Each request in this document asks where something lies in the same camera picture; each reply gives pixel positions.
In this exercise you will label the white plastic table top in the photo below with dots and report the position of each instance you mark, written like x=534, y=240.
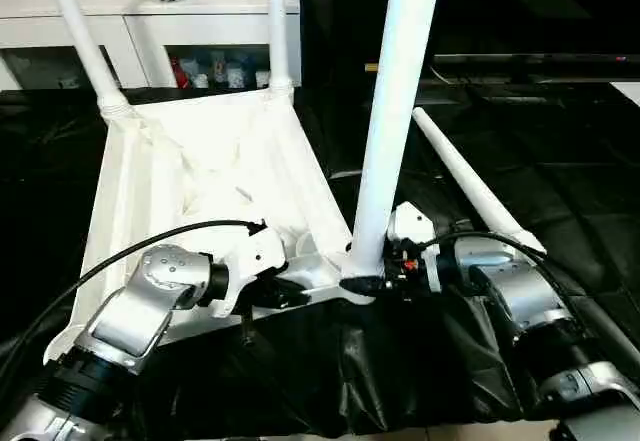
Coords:
x=200, y=161

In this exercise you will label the white plastic table leg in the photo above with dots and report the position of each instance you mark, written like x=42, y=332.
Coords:
x=400, y=86
x=85, y=46
x=278, y=36
x=475, y=176

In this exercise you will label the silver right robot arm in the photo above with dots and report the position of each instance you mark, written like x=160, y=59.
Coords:
x=530, y=296

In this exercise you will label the black work mat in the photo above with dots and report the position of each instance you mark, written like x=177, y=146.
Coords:
x=550, y=171

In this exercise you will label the small gold label plate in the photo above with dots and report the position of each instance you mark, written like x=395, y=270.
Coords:
x=371, y=67

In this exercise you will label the plain white cup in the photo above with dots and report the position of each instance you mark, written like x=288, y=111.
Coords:
x=262, y=80

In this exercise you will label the white patterned jug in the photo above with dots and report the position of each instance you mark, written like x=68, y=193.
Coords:
x=236, y=75

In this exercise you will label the small white cup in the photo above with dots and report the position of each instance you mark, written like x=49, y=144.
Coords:
x=200, y=81

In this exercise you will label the dark patterned mug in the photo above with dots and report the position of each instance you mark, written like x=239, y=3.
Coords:
x=218, y=70

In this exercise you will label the red bottle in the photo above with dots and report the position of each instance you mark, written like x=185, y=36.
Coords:
x=177, y=73

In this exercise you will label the black flat monitor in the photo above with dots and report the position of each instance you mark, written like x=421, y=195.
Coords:
x=525, y=63

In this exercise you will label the black speaker cabinet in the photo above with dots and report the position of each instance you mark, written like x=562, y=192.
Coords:
x=340, y=11

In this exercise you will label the white sideboard cabinet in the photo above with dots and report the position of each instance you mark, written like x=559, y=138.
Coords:
x=175, y=26

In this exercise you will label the white board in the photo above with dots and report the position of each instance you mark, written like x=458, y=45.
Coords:
x=627, y=92

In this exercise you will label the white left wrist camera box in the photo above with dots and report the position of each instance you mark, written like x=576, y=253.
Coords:
x=255, y=256

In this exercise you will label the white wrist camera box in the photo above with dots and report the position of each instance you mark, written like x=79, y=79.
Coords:
x=255, y=256
x=410, y=221

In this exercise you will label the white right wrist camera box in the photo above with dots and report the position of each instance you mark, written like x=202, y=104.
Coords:
x=410, y=221

